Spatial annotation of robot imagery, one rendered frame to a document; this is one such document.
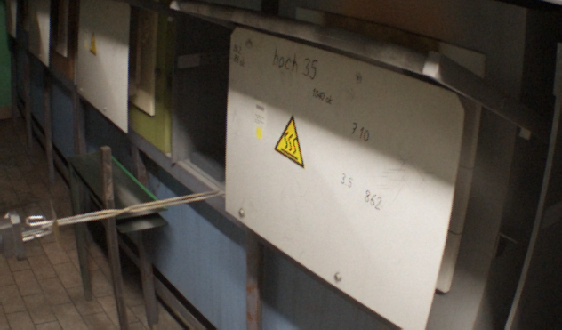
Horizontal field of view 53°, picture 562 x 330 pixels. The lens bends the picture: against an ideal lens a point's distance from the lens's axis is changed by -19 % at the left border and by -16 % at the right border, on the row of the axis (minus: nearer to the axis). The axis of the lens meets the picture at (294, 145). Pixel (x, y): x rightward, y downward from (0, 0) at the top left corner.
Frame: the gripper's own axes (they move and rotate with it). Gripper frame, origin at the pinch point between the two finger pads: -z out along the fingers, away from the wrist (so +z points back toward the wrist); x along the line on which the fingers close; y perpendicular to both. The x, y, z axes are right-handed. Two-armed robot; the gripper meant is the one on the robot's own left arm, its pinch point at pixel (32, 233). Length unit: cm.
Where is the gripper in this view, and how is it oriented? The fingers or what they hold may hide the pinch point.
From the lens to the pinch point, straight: 145.2
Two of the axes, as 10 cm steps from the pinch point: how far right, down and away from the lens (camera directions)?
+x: 0.5, -9.5, -3.2
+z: -8.1, 1.5, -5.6
